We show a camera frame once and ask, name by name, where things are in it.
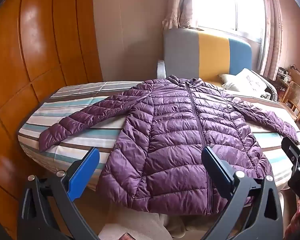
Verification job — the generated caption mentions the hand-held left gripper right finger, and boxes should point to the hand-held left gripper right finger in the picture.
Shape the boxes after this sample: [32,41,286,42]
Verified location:
[201,147,283,240]

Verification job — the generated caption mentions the purple quilted down jacket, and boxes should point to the purple quilted down jacket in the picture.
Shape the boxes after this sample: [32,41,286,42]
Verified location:
[39,75,300,216]

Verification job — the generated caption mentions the grey yellow blue headboard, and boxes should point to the grey yellow blue headboard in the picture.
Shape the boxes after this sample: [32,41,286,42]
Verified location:
[163,28,252,80]

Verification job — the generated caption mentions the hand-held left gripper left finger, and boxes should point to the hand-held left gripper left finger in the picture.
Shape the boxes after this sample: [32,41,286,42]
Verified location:
[17,147,100,240]

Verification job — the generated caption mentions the person's right hand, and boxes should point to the person's right hand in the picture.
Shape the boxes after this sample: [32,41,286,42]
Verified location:
[284,199,300,240]

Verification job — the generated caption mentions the bed with striped sheet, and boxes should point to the bed with striped sheet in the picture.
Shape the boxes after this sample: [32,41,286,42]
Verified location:
[17,79,300,205]

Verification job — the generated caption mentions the white printed pillow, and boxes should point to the white printed pillow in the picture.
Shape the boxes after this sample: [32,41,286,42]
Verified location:
[236,67,268,98]

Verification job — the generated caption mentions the pink patterned curtain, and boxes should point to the pink patterned curtain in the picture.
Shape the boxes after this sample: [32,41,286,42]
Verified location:
[162,0,203,29]
[259,0,290,81]

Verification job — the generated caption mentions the wicker chair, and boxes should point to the wicker chair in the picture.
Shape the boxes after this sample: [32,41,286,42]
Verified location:
[281,80,300,122]

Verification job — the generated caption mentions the plain cream pillow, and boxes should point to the plain cream pillow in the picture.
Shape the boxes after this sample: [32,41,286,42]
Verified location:
[219,74,241,92]

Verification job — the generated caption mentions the cluttered wooden desk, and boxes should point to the cluttered wooden desk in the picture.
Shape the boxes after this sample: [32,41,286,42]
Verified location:
[275,64,300,93]

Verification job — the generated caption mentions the person's beige fleece trouser leg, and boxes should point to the person's beige fleece trouser leg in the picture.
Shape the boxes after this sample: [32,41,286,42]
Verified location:
[100,210,167,240]

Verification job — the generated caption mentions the wooden wardrobe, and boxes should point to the wooden wardrobe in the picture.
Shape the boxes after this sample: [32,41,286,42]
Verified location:
[0,0,103,240]

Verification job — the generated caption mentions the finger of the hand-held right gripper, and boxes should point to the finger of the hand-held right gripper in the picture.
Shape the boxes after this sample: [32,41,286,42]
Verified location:
[281,136,300,174]

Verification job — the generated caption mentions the bright window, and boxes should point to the bright window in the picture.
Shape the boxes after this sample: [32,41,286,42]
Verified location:
[192,0,268,43]

